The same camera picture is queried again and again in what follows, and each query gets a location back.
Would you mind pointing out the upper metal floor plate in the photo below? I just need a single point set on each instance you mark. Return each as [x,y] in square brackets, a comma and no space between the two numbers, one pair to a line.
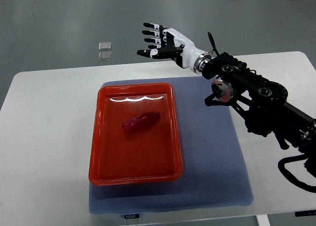
[105,45]

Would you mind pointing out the blue-grey mesh mat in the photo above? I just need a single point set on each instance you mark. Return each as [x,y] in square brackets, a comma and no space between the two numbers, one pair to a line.
[215,173]

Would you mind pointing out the metal floor plate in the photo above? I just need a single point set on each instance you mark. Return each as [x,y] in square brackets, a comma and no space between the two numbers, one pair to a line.
[105,45]
[105,56]

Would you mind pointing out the lower metal floor plate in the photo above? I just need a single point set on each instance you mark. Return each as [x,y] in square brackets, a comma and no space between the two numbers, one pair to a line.
[105,56]

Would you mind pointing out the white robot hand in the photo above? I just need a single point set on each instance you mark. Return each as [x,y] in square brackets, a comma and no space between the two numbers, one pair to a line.
[183,52]

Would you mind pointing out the red pepper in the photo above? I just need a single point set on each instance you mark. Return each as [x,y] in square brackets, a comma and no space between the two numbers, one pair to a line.
[140,122]

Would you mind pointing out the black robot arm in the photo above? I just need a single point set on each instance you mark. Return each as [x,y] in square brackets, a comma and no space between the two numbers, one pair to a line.
[259,101]

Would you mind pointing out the white table leg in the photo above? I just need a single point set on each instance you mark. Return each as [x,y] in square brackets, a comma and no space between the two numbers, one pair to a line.
[263,220]

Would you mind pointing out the red plastic tray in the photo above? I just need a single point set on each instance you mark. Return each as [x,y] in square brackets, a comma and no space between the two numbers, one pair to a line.
[147,156]

